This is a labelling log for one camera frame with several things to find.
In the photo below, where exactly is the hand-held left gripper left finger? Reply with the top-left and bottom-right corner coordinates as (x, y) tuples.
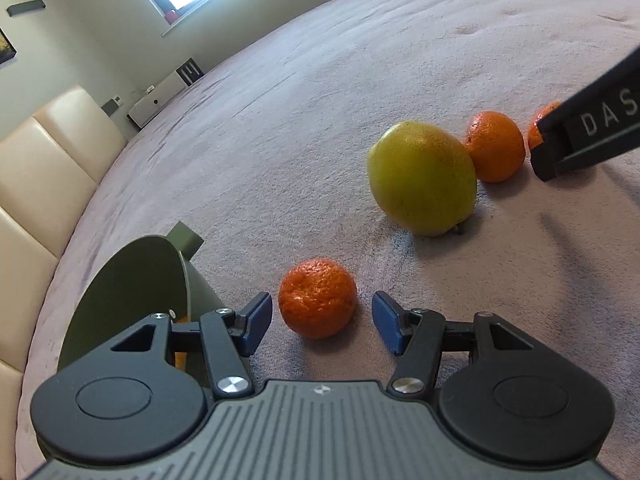
(110, 291), (273, 400)

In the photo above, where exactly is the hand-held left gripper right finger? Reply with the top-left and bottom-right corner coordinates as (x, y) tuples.
(372, 291), (536, 402)

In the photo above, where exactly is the orange tangerine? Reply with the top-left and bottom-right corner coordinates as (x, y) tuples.
(527, 101), (563, 151)
(278, 258), (358, 339)
(464, 111), (527, 184)

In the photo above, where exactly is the green plastic colander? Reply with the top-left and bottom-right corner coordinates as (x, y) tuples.
(56, 221), (224, 386)

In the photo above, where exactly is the yellow-green apple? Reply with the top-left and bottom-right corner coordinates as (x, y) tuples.
(366, 121), (478, 238)

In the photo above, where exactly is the white nightstand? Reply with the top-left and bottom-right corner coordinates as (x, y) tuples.
(126, 59), (206, 128)

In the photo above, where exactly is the cream padded headboard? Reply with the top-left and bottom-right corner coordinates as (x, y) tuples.
(0, 85), (128, 376)

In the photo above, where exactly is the framed wall picture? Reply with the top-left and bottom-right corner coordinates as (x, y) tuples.
(0, 27), (18, 64)

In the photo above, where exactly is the dark wall shelf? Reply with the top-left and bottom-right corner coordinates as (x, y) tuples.
(7, 0), (47, 17)

